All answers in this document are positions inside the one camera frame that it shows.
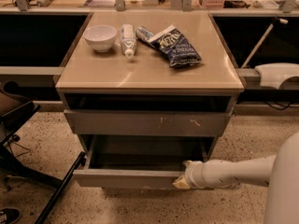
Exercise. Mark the grey drawer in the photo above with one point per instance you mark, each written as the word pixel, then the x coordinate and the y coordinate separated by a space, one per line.
pixel 198 124
pixel 139 162

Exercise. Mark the clear plastic water bottle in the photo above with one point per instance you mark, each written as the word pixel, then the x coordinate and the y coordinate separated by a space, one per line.
pixel 128 40

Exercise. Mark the grey top drawer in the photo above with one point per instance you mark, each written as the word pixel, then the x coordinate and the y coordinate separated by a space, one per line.
pixel 198 124

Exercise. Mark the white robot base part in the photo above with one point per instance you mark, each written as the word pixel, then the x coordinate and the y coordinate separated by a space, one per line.
pixel 273 75

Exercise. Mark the white bowl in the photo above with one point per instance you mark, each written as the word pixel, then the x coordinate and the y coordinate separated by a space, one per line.
pixel 100 38

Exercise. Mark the blue vinegar chip bag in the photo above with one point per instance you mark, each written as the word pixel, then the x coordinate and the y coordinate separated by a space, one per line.
pixel 173 44

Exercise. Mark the black sneaker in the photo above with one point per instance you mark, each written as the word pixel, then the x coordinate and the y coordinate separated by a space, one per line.
pixel 9 215

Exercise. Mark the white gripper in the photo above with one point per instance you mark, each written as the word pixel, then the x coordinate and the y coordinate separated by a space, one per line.
pixel 196 174

